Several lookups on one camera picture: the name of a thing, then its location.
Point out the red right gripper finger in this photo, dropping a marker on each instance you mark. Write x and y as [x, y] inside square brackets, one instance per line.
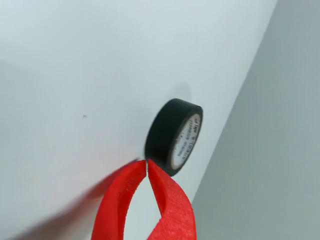
[177, 207]

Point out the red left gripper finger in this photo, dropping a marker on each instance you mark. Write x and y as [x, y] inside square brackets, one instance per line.
[112, 207]

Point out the black electrical tape roll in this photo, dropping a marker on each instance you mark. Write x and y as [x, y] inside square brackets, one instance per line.
[165, 135]

